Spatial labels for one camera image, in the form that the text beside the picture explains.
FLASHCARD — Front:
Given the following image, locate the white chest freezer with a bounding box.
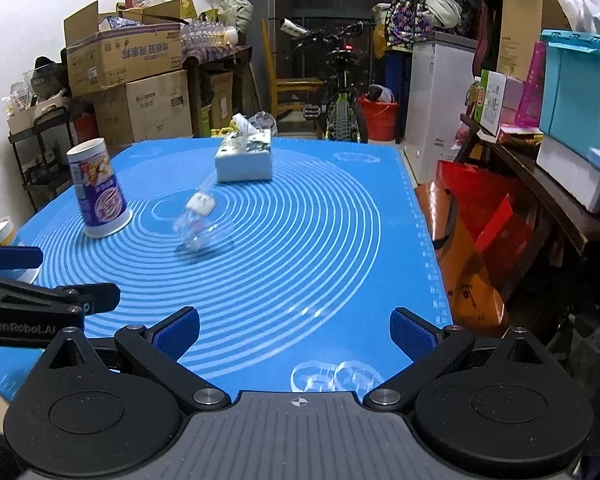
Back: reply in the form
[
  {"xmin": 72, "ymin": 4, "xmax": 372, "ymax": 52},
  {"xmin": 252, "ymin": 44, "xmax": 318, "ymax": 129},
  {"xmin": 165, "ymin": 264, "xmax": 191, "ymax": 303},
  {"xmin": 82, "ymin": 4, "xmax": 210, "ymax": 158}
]
[{"xmin": 402, "ymin": 32, "xmax": 477, "ymax": 183}]

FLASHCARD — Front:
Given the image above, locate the tall cardboard box right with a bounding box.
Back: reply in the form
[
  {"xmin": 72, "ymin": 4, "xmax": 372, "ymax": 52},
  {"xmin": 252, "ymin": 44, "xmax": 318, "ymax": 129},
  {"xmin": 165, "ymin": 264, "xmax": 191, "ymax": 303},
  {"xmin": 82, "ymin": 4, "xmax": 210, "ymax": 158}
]
[{"xmin": 496, "ymin": 0, "xmax": 570, "ymax": 80}]

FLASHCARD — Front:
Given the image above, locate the teal plastic storage bin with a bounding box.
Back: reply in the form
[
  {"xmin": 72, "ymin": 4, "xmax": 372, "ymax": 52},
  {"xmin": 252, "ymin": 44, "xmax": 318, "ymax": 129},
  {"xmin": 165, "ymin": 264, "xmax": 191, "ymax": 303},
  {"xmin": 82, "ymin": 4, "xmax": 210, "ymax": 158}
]
[{"xmin": 540, "ymin": 29, "xmax": 600, "ymax": 157}]

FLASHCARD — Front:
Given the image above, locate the floral fabric bag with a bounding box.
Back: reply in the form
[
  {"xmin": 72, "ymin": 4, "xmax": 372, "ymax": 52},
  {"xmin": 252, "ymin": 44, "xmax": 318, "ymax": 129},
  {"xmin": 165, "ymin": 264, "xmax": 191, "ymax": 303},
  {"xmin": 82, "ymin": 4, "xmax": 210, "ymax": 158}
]
[{"xmin": 385, "ymin": 0, "xmax": 462, "ymax": 47}]

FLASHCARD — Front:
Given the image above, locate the black metal shelf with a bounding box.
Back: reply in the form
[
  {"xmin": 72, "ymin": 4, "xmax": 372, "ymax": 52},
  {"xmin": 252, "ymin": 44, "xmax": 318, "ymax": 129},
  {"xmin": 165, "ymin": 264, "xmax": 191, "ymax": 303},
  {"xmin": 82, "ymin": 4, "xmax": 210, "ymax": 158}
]
[{"xmin": 7, "ymin": 104, "xmax": 78, "ymax": 212}]

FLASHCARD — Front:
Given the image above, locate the dark wooden side table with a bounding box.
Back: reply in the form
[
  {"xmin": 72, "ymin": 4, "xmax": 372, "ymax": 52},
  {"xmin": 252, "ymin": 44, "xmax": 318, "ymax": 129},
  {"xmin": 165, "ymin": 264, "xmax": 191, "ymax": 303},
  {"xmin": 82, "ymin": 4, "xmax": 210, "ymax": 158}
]
[{"xmin": 456, "ymin": 113, "xmax": 600, "ymax": 265}]

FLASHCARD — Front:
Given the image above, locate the lower cardboard box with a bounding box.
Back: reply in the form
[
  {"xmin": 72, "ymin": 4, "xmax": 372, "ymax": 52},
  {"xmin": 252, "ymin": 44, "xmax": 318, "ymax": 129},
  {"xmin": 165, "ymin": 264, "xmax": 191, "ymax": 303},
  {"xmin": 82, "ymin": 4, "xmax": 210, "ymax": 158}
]
[{"xmin": 93, "ymin": 70, "xmax": 193, "ymax": 148}]

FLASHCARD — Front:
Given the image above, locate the black bicycle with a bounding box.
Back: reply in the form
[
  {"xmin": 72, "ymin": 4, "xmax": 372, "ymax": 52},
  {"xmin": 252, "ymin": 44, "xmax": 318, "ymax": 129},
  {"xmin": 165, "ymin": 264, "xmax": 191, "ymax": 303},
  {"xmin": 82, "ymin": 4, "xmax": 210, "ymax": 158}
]
[{"xmin": 278, "ymin": 18, "xmax": 370, "ymax": 143}]

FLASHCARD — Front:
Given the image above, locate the clear plastic cup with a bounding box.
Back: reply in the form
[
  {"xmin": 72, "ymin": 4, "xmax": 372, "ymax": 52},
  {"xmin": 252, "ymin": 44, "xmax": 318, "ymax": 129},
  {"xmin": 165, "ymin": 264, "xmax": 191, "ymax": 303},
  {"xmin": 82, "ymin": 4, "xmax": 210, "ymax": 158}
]
[{"xmin": 173, "ymin": 191, "xmax": 233, "ymax": 252}]

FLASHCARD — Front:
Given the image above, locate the red bucket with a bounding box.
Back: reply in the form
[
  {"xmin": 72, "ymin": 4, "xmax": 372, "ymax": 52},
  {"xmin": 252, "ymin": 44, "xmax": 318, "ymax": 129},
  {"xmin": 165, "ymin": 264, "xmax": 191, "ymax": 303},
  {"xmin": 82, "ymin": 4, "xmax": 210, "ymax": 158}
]
[{"xmin": 358, "ymin": 96, "xmax": 399, "ymax": 141}]

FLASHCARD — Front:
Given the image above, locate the pack of water bottles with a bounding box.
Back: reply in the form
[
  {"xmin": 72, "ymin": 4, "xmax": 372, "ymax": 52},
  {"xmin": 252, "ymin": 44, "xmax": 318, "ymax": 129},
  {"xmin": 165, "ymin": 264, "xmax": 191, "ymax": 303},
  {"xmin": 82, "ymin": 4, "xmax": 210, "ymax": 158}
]
[{"xmin": 181, "ymin": 21, "xmax": 239, "ymax": 51}]

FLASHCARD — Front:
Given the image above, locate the blue purple paper cup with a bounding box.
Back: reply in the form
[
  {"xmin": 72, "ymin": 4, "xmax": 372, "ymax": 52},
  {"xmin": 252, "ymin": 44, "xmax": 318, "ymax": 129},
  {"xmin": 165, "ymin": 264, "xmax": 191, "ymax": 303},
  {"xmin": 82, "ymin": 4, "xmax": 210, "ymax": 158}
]
[{"xmin": 67, "ymin": 138, "xmax": 132, "ymax": 238}]

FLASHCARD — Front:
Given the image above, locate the blue silicone baking mat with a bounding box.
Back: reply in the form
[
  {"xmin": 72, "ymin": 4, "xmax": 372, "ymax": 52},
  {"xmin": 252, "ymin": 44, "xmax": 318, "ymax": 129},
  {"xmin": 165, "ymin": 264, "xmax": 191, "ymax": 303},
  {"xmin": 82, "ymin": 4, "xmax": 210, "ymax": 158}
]
[{"xmin": 19, "ymin": 139, "xmax": 452, "ymax": 394}]

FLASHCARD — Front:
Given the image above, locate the white tissue box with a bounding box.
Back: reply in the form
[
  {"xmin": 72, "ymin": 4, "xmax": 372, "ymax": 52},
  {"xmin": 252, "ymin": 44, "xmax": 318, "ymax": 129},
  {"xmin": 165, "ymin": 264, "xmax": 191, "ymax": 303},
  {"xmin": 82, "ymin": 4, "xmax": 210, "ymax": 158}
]
[{"xmin": 214, "ymin": 112, "xmax": 277, "ymax": 183}]

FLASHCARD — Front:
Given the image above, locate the wooden chair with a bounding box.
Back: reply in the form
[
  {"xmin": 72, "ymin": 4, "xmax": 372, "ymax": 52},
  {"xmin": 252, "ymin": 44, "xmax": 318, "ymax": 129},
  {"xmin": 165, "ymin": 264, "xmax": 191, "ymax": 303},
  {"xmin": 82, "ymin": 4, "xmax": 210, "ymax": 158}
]
[{"xmin": 260, "ymin": 18, "xmax": 322, "ymax": 118}]

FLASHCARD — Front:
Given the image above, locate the upper cardboard box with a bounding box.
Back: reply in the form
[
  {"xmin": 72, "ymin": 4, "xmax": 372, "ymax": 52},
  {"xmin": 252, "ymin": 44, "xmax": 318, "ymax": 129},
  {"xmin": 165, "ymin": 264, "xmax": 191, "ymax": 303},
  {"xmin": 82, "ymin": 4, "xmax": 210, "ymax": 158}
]
[{"xmin": 64, "ymin": 1, "xmax": 182, "ymax": 96}]

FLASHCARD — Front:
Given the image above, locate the green white product box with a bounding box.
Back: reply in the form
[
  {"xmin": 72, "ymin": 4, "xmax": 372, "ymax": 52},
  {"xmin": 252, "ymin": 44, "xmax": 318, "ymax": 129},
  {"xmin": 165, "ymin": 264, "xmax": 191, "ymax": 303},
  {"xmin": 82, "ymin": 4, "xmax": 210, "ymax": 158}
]
[{"xmin": 474, "ymin": 70, "xmax": 524, "ymax": 134}]

